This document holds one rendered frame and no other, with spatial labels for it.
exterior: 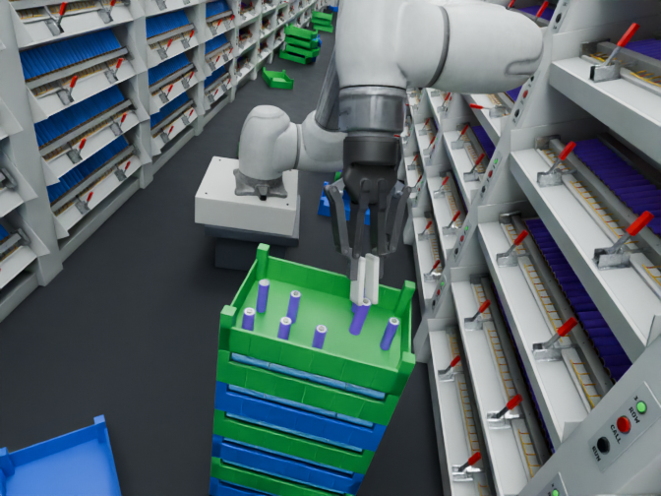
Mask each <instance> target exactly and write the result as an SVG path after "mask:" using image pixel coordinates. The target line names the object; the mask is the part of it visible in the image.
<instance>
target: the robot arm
mask: <svg viewBox="0 0 661 496"><path fill-rule="evenodd" d="M543 53H544V39H543V35H542V32H541V30H540V29H539V27H538V26H537V25H536V24H535V23H534V22H532V21H531V20H530V19H528V18H527V17H525V16H523V15H521V14H520V13H517V12H513V11H508V10H506V8H505V7H503V6H500V5H496V4H492V3H488V2H484V1H480V0H450V1H448V2H447V1H445V0H339V6H338V13H337V21H336V31H335V45H334V49H333V52H332V56H331V59H330V64H329V68H328V71H327V75H326V78H325V82H324V85H323V89H322V92H321V96H320V99H319V103H318V106H317V110H315V111H313V112H311V113H310V114H309V115H308V116H307V118H306V119H305V120H304V122H303V123H302V124H294V123H291V122H290V119H289V117H288V115H287V114H286V113H285V112H284V111H282V110H281V109H279V108H277V107H275V106H271V105H260V106H257V107H255V108H254V109H253V110H252V111H251V112H250V113H249V114H248V116H247V118H246V120H245V122H244V124H243V127H242V131H241V135H240V142H239V168H235V169H233V175H234V176H235V184H236V188H235V190H234V194H235V195H236V196H258V197H259V199H260V200H261V201H265V200H266V199H267V197H278V198H282V199H285V198H287V196H288V193H287V191H286V190H285V188H284V184H283V180H282V173H283V171H287V170H291V169H294V170H301V171H308V172H337V171H341V170H342V171H341V173H340V176H339V180H337V181H335V182H334V183H332V184H331V185H325V186H324V188H323V190H324V193H325V195H326V197H327V199H328V201H329V204H330V219H331V227H332V234H333V242H334V249H335V251H336V252H338V253H340V254H342V255H344V256H346V258H347V265H346V276H347V278H348V279H350V280H351V285H350V300H351V301H352V302H354V303H355V304H356V305H358V306H362V305H363V293H364V278H365V298H368V299H370V301H371V303H373V304H377V303H378V288H379V279H381V278H382V277H383V274H384V259H386V258H387V257H388V255H389V253H390V252H392V253H393V252H395V250H396V247H397V242H398V237H399V233H400V228H401V223H402V219H403V214H404V209H405V204H406V201H407V200H408V198H409V196H410V194H411V192H412V188H411V187H410V186H405V185H403V184H402V183H401V182H399V181H398V180H397V174H396V172H395V166H396V163H397V150H398V140H397V138H395V137H394V134H401V133H403V131H404V121H405V104H406V100H407V95H406V91H407V89H410V88H429V89H435V90H439V91H442V92H448V93H468V94H492V93H503V92H507V91H510V90H513V89H516V88H518V87H520V86H522V85H523V84H525V83H526V82H527V81H528V79H530V78H531V77H532V76H533V75H534V74H535V72H536V71H537V69H538V67H539V66H540V63H541V60H542V57H543ZM343 188H344V189H345V191H346V192H347V194H348V196H349V197H350V201H349V209H350V216H349V225H348V234H347V227H346V218H345V210H344V204H343V200H342V196H343ZM391 190H392V191H391ZM389 193H391V194H392V196H391V201H390V206H389V211H388V216H387V220H386V209H387V196H388V195H389ZM368 208H369V210H370V244H371V253H372V254H370V253H369V254H366V259H365V258H363V257H361V249H362V240H363V231H364V222H365V214H366V211H367V210H368Z"/></svg>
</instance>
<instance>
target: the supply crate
mask: <svg viewBox="0 0 661 496"><path fill-rule="evenodd" d="M269 252H270V246H269V245H267V244H263V243H260V245H259V246H258V248H257V256H256V260H255V262H254V264H253V266H252V267H251V269H250V271H249V273H248V274H247V276H246V277H245V279H244V281H243V283H242V285H241V286H240V288H239V290H238V292H237V294H236V296H235V297H234V299H233V301H232V303H231V305H230V306H228V305H225V306H224V307H223V309H222V311H221V313H220V325H219V338H218V348H219V349H222V350H226V351H230V352H234V353H237V354H241V355H245V356H249V357H253V358H256V359H260V360H263V361H267V362H270V363H274V364H278V365H282V366H285V367H289V368H293V369H297V370H301V371H304V372H308V373H312V374H316V375H319V376H323V377H327V378H331V379H335V380H337V381H341V382H345V383H349V384H352V385H356V386H360V387H364V388H367V389H371V390H375V391H379V392H383V393H386V394H390V395H394V396H398V397H401V394H402V392H403V390H404V388H405V385H406V383H407V381H408V379H409V377H410V374H411V372H412V369H413V367H414V365H415V354H412V353H411V298H412V296H413V293H414V291H415V282H412V281H408V280H406V281H405V282H404V284H403V287H402V289H397V288H394V287H390V286H386V285H382V284H379V288H378V303H377V304H373V303H372V304H371V306H370V309H369V312H368V314H367V317H366V319H365V322H364V325H363V327H362V330H361V332H360V334H359V335H358V336H354V335H352V334H350V333H349V327H350V324H351V322H352V319H353V316H354V312H352V311H351V307H352V303H353V302H352V301H351V300H350V285H351V280H350V279H348V278H347V276H345V275H341V274H337V273H333V272H329V271H326V270H322V269H318V268H314V267H310V266H306V265H302V264H298V263H294V262H290V261H287V260H283V259H279V258H276V257H272V256H269ZM261 279H266V280H268V281H269V282H270V288H269V295H268V302H267V309H266V311H265V312H263V313H259V312H257V310H256V304H257V296H258V288H259V281H260V280H261ZM293 290H297V291H299V292H300V293H301V298H300V303H299V308H298V313H297V318H296V322H295V323H294V324H291V327H290V333H289V338H288V341H287V340H283V339H279V338H278V337H277V334H278V328H279V322H280V319H281V318H283V317H286V314H287V309H288V303H289V298H290V292H291V291H293ZM246 308H253V309H254V310H255V311H256V314H255V322H254V330H253V332H252V331H249V330H245V329H242V323H243V313H244V310H245V309H246ZM389 318H396V319H397V320H398V321H399V325H398V327H397V330H396V332H395V335H394V338H393V340H392V343H391V347H390V349H389V350H383V349H381V348H380V343H381V340H382V337H383V335H384V332H385V329H386V326H387V324H388V321H389ZM318 325H324V326H326V327H327V329H328V330H327V334H326V338H325V341H324V345H323V349H319V348H315V347H312V342H313V338H314V333H315V330H316V327H317V326H318Z"/></svg>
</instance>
